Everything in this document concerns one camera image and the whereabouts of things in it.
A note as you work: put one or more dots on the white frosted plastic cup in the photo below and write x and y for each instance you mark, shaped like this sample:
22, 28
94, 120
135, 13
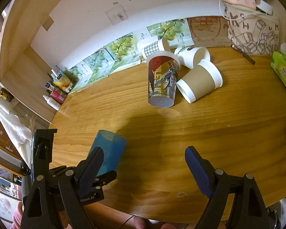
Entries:
146, 42

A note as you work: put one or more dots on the black pen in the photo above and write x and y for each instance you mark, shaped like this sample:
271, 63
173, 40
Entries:
247, 57

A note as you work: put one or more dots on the person left hand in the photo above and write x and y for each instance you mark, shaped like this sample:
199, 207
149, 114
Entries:
63, 218

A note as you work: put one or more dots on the white bamboo print paper cup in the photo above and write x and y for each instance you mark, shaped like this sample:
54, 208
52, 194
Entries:
191, 56

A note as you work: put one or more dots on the pink sleeve forearm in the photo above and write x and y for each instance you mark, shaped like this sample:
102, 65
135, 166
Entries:
17, 216

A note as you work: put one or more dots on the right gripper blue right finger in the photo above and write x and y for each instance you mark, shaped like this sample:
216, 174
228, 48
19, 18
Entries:
214, 185

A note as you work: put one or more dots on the red anime print cup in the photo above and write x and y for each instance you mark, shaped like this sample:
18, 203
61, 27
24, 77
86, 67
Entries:
163, 69

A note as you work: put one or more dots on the grey checkered paper cup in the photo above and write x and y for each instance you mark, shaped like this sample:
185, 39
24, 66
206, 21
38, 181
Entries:
160, 45

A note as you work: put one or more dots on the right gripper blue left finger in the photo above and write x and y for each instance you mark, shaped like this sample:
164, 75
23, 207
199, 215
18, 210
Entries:
74, 186

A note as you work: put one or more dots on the pink framed wall sticker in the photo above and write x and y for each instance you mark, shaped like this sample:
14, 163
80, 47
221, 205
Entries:
117, 15

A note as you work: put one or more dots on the brown cardboard face panel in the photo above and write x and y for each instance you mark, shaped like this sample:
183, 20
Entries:
209, 31

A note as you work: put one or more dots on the pink small container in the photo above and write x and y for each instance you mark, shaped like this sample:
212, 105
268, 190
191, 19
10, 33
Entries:
58, 95

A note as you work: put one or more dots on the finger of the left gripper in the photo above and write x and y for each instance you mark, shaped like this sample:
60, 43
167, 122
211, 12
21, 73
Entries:
104, 179

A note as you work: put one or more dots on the letter print canvas bag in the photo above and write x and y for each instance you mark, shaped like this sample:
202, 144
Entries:
253, 32

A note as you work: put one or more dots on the wooden bookshelf unit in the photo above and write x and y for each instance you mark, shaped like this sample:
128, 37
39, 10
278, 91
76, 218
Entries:
22, 71

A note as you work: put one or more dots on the blue translucent plastic cup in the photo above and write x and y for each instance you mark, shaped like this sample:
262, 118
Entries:
113, 146

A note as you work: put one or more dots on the brown kraft paper cup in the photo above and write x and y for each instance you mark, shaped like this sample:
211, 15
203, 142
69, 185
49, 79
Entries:
201, 80

